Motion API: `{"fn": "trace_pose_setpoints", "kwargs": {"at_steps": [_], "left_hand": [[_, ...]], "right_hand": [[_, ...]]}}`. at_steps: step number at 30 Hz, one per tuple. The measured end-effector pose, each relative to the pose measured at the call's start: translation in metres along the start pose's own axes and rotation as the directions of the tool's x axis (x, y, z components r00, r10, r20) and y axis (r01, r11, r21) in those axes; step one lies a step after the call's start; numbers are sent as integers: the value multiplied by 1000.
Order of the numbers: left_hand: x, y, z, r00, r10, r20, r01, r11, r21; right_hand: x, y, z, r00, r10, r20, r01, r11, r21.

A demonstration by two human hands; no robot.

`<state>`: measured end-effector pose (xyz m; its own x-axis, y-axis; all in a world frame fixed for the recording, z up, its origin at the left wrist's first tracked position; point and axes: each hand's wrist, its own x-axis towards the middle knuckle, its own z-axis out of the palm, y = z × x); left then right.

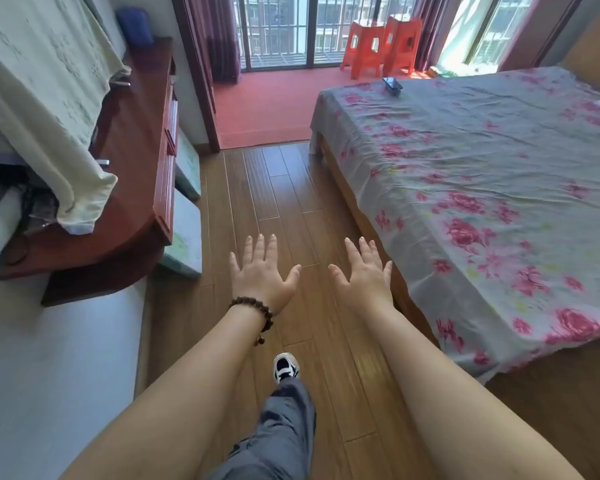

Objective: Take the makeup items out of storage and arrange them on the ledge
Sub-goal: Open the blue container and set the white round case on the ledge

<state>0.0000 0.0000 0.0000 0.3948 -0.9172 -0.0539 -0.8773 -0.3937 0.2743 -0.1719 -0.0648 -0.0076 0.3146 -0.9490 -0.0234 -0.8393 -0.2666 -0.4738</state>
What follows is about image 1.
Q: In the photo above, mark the dark wooden door frame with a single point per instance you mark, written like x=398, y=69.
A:
x=195, y=69

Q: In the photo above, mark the red wooden table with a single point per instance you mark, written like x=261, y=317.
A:
x=130, y=144

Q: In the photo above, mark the black phone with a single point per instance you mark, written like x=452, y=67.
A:
x=393, y=86

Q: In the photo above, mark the person's right black white shoe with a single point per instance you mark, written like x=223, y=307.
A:
x=285, y=367

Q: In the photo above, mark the dark grey trousers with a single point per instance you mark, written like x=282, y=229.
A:
x=280, y=434

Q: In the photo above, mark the person's left hand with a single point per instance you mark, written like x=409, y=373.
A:
x=260, y=284

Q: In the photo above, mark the blue plastic jar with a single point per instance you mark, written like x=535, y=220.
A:
x=135, y=27

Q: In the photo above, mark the bed with floral sheet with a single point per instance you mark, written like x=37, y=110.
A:
x=480, y=169

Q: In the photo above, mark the crinkled clear plastic bag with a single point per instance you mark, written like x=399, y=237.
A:
x=40, y=209

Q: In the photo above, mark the person's left forearm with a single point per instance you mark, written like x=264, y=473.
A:
x=180, y=404

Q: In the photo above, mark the glass window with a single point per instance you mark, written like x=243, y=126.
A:
x=500, y=24

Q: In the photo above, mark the silver stand foot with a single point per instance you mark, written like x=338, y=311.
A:
x=121, y=83
x=103, y=163

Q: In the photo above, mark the person's right forearm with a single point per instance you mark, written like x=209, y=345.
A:
x=455, y=409

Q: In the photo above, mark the pale green embossed towel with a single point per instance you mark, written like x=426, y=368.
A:
x=40, y=94

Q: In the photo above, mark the wooden bed frame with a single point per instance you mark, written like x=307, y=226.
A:
x=555, y=404

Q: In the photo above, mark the red embossed carpet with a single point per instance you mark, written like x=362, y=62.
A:
x=270, y=104

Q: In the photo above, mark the orange plastic stool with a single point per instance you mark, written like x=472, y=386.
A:
x=405, y=42
x=362, y=44

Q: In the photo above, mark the person's right hand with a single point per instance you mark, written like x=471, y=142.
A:
x=367, y=289

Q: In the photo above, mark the sliding glass door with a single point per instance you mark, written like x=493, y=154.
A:
x=280, y=29

